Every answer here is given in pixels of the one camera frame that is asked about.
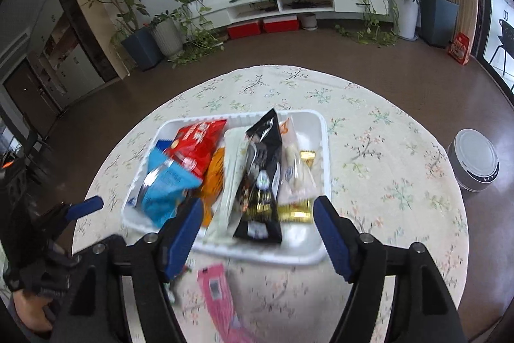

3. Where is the black popcorn snack packet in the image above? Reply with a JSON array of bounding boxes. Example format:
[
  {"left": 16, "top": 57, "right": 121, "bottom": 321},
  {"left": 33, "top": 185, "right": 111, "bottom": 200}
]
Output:
[{"left": 233, "top": 109, "right": 282, "bottom": 245}]

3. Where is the plant in white ribbed pot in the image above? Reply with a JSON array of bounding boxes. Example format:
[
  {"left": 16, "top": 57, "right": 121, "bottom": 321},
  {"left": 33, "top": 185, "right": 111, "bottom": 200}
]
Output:
[{"left": 149, "top": 10, "right": 183, "bottom": 58}]

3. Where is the blue Tipo cake packet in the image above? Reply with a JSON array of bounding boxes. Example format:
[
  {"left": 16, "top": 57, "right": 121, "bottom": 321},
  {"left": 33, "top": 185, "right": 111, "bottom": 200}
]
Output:
[{"left": 155, "top": 140, "right": 172, "bottom": 151}]

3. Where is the trailing pothos plant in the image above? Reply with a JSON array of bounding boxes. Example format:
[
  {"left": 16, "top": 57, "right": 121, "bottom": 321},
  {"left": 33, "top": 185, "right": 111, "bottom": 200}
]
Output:
[
  {"left": 169, "top": 0, "right": 224, "bottom": 67},
  {"left": 334, "top": 0, "right": 399, "bottom": 47}
]

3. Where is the clear orange-cat candy packet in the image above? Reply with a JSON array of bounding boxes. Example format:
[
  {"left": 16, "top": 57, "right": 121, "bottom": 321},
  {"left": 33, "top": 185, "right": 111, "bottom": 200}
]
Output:
[{"left": 278, "top": 118, "right": 318, "bottom": 205}]

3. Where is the left red storage box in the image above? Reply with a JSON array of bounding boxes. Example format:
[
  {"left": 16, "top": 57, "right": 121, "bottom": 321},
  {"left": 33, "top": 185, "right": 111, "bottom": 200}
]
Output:
[{"left": 226, "top": 20, "right": 261, "bottom": 40}]

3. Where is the right red storage box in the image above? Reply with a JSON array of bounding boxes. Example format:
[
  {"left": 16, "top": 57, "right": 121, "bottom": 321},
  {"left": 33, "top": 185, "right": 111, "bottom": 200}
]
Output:
[{"left": 262, "top": 15, "right": 300, "bottom": 33}]

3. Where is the gold foil snack packet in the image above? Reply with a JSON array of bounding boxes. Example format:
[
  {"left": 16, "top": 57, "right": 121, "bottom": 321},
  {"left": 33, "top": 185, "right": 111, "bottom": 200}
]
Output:
[{"left": 276, "top": 149, "right": 318, "bottom": 225}]

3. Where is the floral white tablecloth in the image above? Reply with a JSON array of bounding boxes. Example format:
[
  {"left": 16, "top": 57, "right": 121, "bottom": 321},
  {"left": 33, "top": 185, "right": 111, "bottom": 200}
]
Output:
[{"left": 72, "top": 65, "right": 469, "bottom": 342}]

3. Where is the trailing pothos plant left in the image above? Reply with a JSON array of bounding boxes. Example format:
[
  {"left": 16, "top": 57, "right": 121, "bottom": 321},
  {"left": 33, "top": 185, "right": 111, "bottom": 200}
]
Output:
[{"left": 169, "top": 0, "right": 224, "bottom": 67}]

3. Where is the white round trash bin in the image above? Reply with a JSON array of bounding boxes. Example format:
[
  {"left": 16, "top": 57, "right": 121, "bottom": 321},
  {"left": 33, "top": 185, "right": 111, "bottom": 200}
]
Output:
[{"left": 447, "top": 128, "right": 500, "bottom": 192}]

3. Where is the red storage box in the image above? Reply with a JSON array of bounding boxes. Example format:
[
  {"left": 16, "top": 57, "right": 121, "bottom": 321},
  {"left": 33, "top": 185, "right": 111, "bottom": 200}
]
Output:
[
  {"left": 226, "top": 20, "right": 261, "bottom": 40},
  {"left": 262, "top": 15, "right": 300, "bottom": 33}
]

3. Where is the person's left hand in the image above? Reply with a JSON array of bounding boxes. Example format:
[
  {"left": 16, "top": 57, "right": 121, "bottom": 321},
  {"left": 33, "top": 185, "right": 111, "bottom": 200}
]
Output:
[{"left": 13, "top": 290, "right": 53, "bottom": 332}]

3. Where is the trailing pothos plant right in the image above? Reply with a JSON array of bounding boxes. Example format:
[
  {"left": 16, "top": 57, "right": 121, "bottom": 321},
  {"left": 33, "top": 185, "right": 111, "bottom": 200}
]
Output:
[{"left": 334, "top": 0, "right": 399, "bottom": 47}]

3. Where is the pale green long snack packet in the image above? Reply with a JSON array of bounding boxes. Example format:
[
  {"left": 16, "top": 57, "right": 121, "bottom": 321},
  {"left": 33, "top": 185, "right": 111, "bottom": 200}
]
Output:
[{"left": 203, "top": 126, "right": 249, "bottom": 244}]

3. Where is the white cabinet shelving unit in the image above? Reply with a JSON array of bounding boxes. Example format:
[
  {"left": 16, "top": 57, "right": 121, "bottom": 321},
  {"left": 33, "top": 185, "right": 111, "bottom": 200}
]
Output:
[{"left": 29, "top": 0, "right": 119, "bottom": 110}]

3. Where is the white tv console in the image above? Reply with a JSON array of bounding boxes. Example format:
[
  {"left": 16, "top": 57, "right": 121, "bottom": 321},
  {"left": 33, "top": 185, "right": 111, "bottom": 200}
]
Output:
[{"left": 207, "top": 0, "right": 387, "bottom": 29}]

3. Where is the red Mylikes chocolate packet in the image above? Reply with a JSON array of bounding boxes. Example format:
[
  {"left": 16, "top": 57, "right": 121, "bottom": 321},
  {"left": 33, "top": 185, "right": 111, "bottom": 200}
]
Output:
[{"left": 164, "top": 119, "right": 226, "bottom": 179}]

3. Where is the tall plant in blue pot left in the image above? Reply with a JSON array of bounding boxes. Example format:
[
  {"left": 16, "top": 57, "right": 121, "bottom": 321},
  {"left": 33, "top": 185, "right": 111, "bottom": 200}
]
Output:
[{"left": 87, "top": 0, "right": 164, "bottom": 71}]

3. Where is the black balcony chair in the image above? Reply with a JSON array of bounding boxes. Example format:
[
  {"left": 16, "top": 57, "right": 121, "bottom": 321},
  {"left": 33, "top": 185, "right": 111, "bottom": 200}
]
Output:
[{"left": 490, "top": 19, "right": 514, "bottom": 77}]

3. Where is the light blue snack packet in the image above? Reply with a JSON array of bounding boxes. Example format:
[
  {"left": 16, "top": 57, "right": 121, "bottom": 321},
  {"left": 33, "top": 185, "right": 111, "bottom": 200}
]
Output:
[{"left": 136, "top": 147, "right": 201, "bottom": 228}]

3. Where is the orange snack bar packet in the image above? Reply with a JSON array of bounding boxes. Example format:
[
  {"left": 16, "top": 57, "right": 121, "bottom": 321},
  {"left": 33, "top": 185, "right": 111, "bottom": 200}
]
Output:
[{"left": 199, "top": 147, "right": 225, "bottom": 227}]

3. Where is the pink snack bar packet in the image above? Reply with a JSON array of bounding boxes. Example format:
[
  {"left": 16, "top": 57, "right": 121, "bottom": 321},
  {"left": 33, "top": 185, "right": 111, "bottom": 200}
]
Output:
[{"left": 197, "top": 264, "right": 256, "bottom": 343}]

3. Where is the red gift bag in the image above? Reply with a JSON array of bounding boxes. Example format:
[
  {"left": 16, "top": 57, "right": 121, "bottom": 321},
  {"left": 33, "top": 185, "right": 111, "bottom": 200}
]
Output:
[{"left": 447, "top": 32, "right": 470, "bottom": 65}]

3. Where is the white plastic tray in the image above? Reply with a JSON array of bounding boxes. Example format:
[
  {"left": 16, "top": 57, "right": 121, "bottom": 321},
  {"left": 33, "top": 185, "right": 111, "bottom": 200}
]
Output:
[{"left": 121, "top": 110, "right": 332, "bottom": 266}]

